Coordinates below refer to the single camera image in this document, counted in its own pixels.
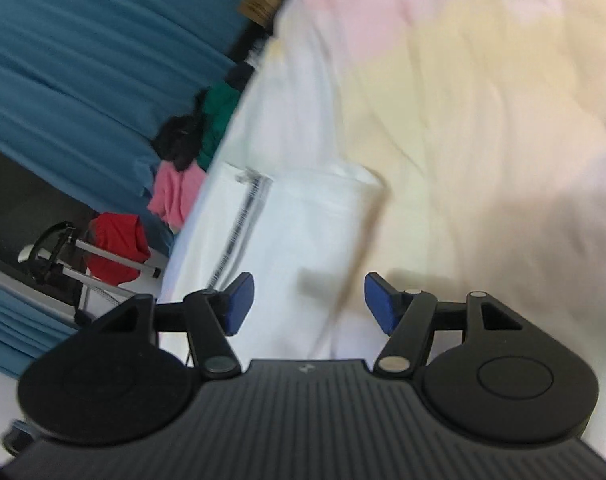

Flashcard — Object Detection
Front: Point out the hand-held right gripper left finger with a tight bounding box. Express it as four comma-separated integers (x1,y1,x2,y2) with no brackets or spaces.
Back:
90,271,256,379

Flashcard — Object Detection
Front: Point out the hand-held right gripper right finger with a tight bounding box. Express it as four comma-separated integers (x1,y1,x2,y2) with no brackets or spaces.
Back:
364,271,526,376

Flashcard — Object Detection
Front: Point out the white garment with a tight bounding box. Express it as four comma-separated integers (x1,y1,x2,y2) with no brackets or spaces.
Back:
158,30,389,361

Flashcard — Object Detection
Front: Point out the pink garment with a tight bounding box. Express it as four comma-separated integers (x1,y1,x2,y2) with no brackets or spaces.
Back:
147,160,207,229

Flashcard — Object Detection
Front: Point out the red garment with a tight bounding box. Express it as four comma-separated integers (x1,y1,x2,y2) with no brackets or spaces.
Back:
83,212,152,286

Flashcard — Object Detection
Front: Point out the garment steamer stand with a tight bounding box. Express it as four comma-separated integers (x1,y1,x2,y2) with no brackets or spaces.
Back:
18,221,162,322

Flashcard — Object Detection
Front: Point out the black garment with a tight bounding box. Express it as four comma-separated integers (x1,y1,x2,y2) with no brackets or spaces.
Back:
150,90,210,172

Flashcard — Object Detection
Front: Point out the pastel bed sheet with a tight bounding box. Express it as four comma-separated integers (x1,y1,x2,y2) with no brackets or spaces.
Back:
278,0,606,466

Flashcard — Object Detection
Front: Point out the narrow blue curtain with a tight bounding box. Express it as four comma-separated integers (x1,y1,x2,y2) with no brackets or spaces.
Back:
0,264,84,379

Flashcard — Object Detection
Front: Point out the dark window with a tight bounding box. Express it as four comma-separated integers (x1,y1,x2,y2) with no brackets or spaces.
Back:
0,142,104,281

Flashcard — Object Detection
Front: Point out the wide blue curtain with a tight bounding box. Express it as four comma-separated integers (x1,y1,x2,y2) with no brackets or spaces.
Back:
0,0,304,252

